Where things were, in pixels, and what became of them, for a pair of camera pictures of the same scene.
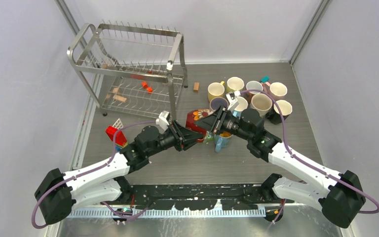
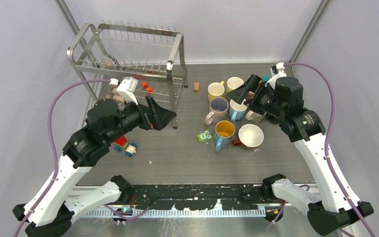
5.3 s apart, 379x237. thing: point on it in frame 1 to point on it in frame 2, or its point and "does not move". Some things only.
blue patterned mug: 222,140 does not move
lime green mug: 235,84 does not move
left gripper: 183,137 to 154,116
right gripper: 215,121 to 239,94
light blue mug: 243,104 does not move
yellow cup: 215,90 does not move
